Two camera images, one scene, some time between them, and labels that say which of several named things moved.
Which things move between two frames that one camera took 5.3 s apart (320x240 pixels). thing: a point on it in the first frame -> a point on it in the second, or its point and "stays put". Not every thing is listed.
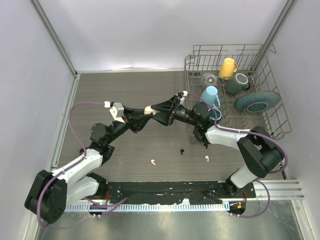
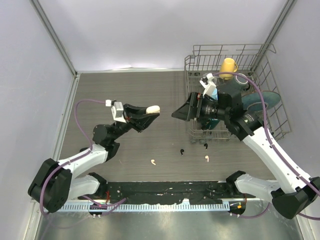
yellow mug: x=227 y=67 stays put
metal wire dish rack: x=237 y=81 stays put
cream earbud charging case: x=148 y=110 stays put
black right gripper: x=167 y=114 -> x=183 y=112
